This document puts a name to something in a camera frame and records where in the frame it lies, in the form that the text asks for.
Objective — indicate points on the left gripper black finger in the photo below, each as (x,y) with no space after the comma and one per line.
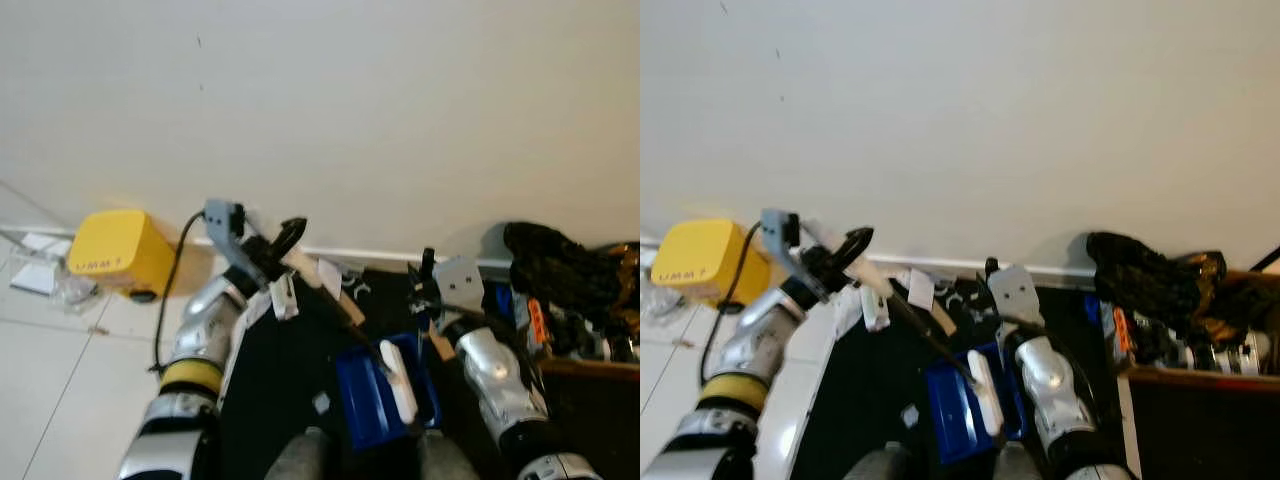
(855,243)
(290,233)

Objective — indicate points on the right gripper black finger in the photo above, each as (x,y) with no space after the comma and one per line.
(993,272)
(428,262)

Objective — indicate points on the blue plastic dustpan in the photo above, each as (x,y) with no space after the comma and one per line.
(948,410)
(360,400)

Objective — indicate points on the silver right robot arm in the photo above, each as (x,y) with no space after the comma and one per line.
(495,375)
(1050,385)

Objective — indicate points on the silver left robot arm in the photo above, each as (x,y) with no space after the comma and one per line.
(750,345)
(200,335)

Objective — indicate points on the small white card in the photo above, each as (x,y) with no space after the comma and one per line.
(875,308)
(284,298)

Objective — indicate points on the white baseboard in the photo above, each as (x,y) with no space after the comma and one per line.
(380,255)
(1050,268)

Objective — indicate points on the beige cardboard strip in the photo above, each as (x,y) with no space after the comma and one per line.
(345,300)
(942,318)

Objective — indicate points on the white paper tag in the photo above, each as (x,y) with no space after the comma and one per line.
(330,278)
(919,288)

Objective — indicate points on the orange printed tag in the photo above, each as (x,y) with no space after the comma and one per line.
(1122,330)
(537,322)

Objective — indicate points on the yellow rounded box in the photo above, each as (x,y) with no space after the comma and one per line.
(695,260)
(115,250)

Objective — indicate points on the black crumpled garment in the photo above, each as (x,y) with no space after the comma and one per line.
(560,265)
(1140,275)

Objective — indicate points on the small grey scrap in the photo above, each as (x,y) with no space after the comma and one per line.
(322,403)
(911,415)

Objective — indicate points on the dark grey right robot leg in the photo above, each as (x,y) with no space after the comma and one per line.
(445,460)
(1015,465)

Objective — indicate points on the dark grey robot leg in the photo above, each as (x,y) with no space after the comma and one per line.
(878,465)
(298,458)
(1015,465)
(445,460)

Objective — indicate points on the brown cardboard box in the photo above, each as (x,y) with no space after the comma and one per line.
(590,370)
(1200,380)

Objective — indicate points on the long white strip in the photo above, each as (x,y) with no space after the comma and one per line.
(1126,425)

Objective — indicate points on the dark grey left robot leg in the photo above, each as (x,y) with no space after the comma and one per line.
(298,458)
(878,465)

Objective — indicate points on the white product box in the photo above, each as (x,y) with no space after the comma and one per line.
(33,277)

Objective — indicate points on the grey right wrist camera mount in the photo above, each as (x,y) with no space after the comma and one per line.
(460,285)
(1015,295)

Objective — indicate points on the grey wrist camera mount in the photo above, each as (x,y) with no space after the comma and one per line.
(1015,295)
(460,285)
(775,232)
(220,225)

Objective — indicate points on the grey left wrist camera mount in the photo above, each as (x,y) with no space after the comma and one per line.
(775,232)
(220,225)

